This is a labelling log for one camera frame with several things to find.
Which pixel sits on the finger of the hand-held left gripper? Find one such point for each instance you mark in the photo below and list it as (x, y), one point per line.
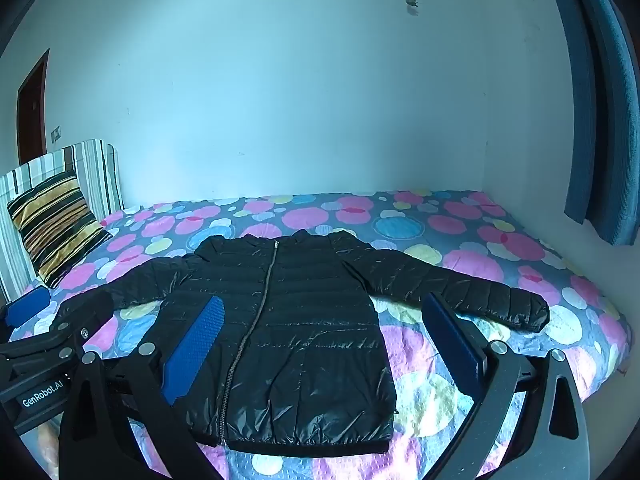
(55, 342)
(25, 310)

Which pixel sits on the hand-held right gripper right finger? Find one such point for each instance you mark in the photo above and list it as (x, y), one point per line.
(452, 345)

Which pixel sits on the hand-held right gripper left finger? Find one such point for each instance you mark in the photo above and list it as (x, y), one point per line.
(197, 345)

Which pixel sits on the black puffer jacket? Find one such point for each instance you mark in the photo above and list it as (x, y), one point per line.
(310, 320)

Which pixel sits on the striped brown pillow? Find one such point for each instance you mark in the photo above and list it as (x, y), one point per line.
(55, 225)

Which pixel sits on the dotted bed sheet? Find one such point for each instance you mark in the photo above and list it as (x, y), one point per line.
(450, 240)

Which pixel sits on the striped headboard cushion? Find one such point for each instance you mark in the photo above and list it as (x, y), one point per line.
(97, 170)

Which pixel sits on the brown door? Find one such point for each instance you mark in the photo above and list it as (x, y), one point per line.
(32, 110)

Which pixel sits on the blue curtain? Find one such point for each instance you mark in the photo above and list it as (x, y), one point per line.
(605, 110)

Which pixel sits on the wall switch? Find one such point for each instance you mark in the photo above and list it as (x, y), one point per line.
(56, 133)

